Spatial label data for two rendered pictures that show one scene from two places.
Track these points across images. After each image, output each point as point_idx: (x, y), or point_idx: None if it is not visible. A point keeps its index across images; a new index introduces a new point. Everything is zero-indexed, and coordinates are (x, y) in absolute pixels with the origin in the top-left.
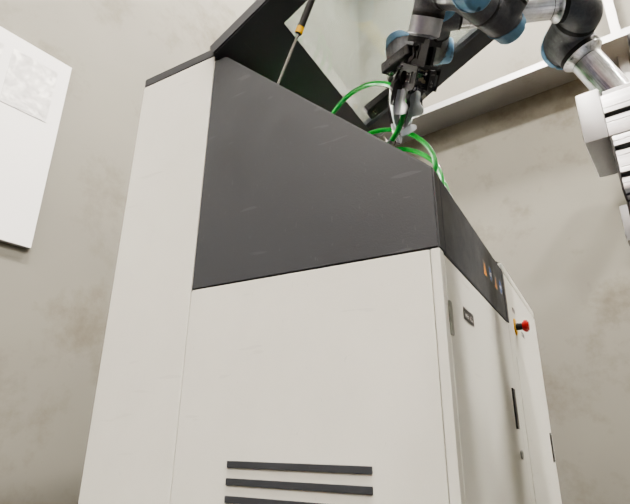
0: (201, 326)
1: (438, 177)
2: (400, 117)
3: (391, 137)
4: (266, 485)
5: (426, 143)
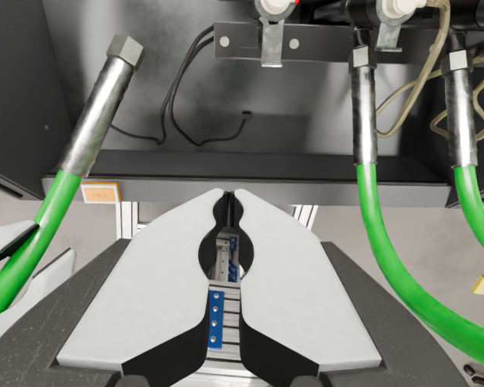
0: None
1: (43, 200)
2: (7, 262)
3: (55, 178)
4: None
5: (461, 346)
